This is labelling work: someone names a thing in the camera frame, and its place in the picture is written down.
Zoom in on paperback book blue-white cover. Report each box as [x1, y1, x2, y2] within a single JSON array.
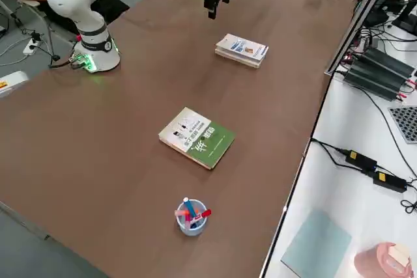
[[214, 33, 270, 70]]

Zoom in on green and white book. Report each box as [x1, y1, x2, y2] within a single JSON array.
[[158, 106, 237, 171]]

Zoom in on black monitor stand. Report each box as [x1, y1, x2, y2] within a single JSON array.
[[392, 0, 417, 36], [362, 0, 391, 29]]

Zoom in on grey finned power supply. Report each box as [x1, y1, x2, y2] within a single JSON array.
[[341, 59, 410, 102], [358, 45, 417, 80]]

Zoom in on white chair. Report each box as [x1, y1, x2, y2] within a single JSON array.
[[14, 0, 55, 59]]

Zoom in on white power strip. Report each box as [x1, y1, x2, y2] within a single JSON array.
[[22, 37, 42, 57]]

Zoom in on blue pen white cap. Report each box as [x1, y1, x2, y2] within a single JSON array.
[[182, 196, 200, 219]]

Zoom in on pink pen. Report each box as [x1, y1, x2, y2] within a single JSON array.
[[175, 209, 193, 230]]

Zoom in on white control box yellow label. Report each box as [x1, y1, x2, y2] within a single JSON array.
[[0, 70, 31, 100]]

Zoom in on checkerboard calibration board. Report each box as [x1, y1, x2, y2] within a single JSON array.
[[387, 105, 417, 145]]

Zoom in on pale blue pen cup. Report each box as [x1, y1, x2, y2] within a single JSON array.
[[177, 199, 209, 238]]

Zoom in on white side desk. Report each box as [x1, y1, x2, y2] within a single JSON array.
[[262, 0, 417, 278]]

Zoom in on black power adapter yellow label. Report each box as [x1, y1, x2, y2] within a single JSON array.
[[372, 169, 409, 195]]

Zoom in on teal mat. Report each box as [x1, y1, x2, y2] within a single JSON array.
[[280, 208, 354, 278]]

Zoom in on pink tape holder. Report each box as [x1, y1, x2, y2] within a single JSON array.
[[353, 241, 413, 278]]

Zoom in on aluminium frame post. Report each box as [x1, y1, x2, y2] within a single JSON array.
[[323, 0, 394, 76]]

